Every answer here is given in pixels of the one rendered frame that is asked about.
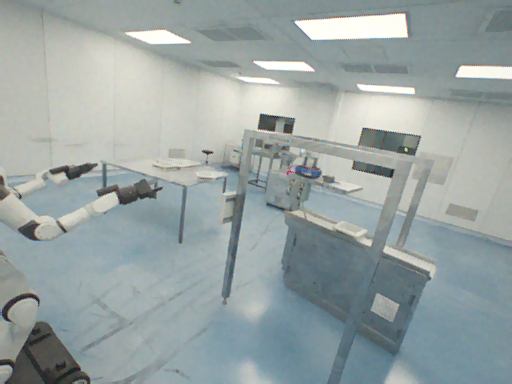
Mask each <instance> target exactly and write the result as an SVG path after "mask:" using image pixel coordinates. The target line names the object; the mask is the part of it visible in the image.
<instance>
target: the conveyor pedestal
mask: <svg viewBox="0 0 512 384"><path fill-rule="evenodd" d="M297 231H298V230H296V229H295V228H294V229H293V233H292V236H291V241H290V248H289V252H288V255H287V259H286V267H285V271H284V274H283V277H282V279H284V285H285V286H286V287H287V288H291V290H293V291H294V292H295V293H298V294H299V295H300V296H302V297H304V298H305V299H307V300H308V301H310V302H312V304H314V305H316V306H318V307H319V308H321V310H324V311H325V312H327V313H328V314H330V315H332V316H333V317H334V318H337V319H338V320H339V321H341V322H343V323H344V324H346V322H347V319H348V316H349V314H350V309H351V306H352V303H353V301H354V298H355V293H356V291H357V288H358V285H359V280H360V278H361V275H362V272H363V270H364V265H365V263H366V262H365V261H364V260H362V259H360V258H356V257H355V256H354V258H353V260H352V259H351V258H347V257H348V254H347V253H346V252H344V251H342V250H339V249H338V248H335V247H334V246H330V245H329V244H326V243H325V242H323V241H320V240H318V239H316V238H314V237H311V236H309V235H308V234H305V233H303V232H301V235H299V234H297ZM408 284H409V281H407V280H406V279H402V278H401V277H398V276H397V275H393V274H392V273H390V272H388V271H385V270H383V269H381V268H380V267H377V270H376V275H375V277H374V280H373V282H372V287H371V289H370V292H369V294H368V299H367V302H366V305H365V307H364V309H363V314H362V317H361V319H360V322H359V326H358V329H357V332H358V333H359V334H360V335H363V336H364V337H366V338H367V339H369V340H371V342H373V343H376V344H377V345H378V346H380V347H382V348H383V349H384V350H386V351H388V352H389V353H391V354H392V355H393V356H395V354H396V351H400V348H401V344H402V342H403V340H404V338H405V334H406V332H407V330H408V328H409V326H410V322H411V320H412V317H413V316H414V312H415V309H416V308H417V305H418V301H419V300H420V297H421V296H422V292H423V290H424V288H422V287H420V286H418V285H416V286H415V288H410V287H409V286H408Z"/></svg>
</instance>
